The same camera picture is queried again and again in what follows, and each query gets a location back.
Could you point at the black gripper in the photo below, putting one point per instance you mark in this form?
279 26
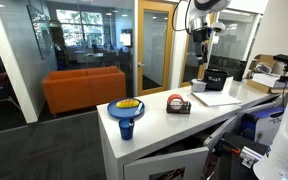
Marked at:
200 36

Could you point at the blue plastic cup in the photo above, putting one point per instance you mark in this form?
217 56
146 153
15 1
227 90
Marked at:
126 131

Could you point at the yellow-framed glass door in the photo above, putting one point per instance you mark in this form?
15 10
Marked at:
200 71
140 50

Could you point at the black trash bin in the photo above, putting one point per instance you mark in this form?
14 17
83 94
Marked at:
215 80

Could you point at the black cylindrical container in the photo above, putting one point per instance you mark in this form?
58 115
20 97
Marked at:
240 70

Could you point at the white lined notepad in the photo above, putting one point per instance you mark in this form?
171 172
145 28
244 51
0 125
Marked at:
215 98

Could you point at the black dispenser with red tape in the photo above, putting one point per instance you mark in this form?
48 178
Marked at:
178 106

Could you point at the open cardboard box with papers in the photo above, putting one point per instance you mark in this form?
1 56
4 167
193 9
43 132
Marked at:
262 85

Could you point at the yellow sliced toy bread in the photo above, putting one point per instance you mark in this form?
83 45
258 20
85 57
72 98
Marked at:
127 103

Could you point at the blue and white box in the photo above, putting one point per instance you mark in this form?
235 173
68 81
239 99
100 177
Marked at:
262 125

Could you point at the blue round plate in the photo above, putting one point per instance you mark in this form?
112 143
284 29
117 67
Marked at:
120 111

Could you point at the silver metal clamp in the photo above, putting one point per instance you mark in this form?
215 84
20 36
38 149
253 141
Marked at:
250 157

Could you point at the white cabinet door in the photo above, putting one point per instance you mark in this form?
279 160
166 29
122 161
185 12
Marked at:
165 165

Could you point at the orange sofa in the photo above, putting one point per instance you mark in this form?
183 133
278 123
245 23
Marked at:
84 90

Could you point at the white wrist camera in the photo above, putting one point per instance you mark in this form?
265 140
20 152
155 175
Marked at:
219 28

